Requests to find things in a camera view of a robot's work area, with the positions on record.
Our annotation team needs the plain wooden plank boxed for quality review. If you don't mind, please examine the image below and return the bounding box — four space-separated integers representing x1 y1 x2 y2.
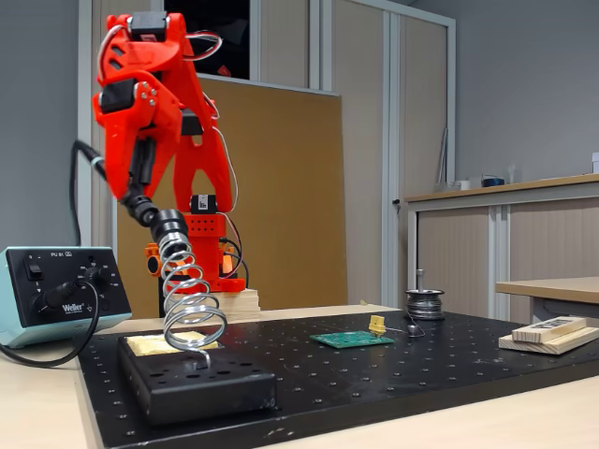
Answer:
498 326 599 355

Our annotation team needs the solder wire spool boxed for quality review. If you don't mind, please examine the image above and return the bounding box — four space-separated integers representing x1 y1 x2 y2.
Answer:
404 288 446 322

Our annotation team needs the black perforated breadboard plate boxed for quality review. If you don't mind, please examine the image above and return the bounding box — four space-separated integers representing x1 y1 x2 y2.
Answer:
77 310 599 449

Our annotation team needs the wooden base block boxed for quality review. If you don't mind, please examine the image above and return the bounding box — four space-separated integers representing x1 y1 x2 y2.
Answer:
170 288 261 324

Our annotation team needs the wooden plank with Kapla print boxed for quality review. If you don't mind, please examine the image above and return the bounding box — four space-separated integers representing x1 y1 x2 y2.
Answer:
511 315 589 342

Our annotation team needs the teal Weller soldering station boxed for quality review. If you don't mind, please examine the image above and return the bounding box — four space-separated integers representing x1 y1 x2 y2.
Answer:
0 246 133 350

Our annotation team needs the beige desk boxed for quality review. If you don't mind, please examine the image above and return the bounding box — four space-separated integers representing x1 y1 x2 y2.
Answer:
494 276 599 328

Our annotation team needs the black soldering iron cable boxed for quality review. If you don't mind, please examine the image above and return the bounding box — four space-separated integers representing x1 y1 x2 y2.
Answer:
0 138 102 369

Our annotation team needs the low cabinet with sliding doors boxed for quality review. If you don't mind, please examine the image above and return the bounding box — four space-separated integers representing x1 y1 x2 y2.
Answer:
403 173 599 324

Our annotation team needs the black stand with spring holder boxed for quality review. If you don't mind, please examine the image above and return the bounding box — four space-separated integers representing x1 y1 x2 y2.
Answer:
116 209 277 426

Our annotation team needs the thin solder wire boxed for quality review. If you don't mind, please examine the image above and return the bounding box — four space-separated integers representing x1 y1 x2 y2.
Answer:
383 317 427 339

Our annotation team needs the yellow cleaning sponge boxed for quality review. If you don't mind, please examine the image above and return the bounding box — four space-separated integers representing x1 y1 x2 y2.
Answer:
126 330 220 356

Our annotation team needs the tall beige cabinet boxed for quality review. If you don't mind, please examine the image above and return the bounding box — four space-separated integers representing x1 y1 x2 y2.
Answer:
78 0 458 310

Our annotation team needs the black soldering iron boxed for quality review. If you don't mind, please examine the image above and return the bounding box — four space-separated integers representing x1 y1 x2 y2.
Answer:
72 138 163 229

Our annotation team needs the green circuit board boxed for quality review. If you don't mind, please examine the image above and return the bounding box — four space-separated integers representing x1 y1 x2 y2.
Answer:
309 330 396 350

